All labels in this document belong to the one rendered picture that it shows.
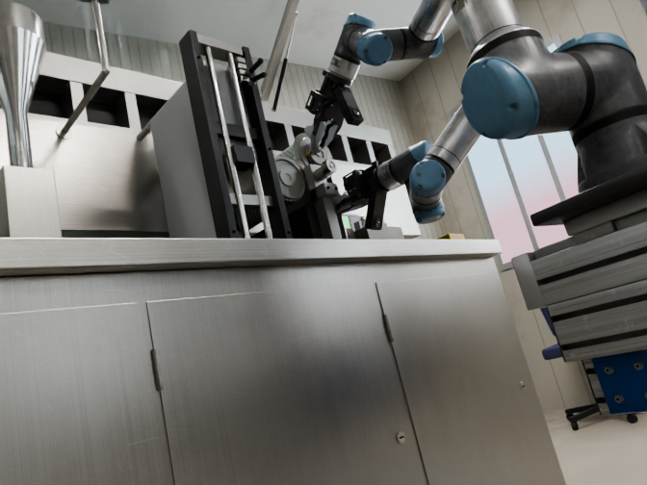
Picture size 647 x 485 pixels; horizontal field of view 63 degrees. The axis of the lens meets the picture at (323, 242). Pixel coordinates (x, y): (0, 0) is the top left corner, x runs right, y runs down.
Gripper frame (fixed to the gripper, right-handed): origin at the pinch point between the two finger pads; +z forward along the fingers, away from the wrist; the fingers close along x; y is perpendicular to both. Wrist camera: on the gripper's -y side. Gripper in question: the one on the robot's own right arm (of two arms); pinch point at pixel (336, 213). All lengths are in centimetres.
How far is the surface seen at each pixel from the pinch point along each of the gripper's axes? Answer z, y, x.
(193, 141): 2.4, 18.0, 41.4
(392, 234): -6.4, -8.5, -14.6
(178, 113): 6, 28, 41
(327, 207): -7.1, -1.5, 10.4
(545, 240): 64, 15, -294
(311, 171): -6.0, 9.2, 12.0
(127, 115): 31, 41, 42
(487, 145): 85, 106, -297
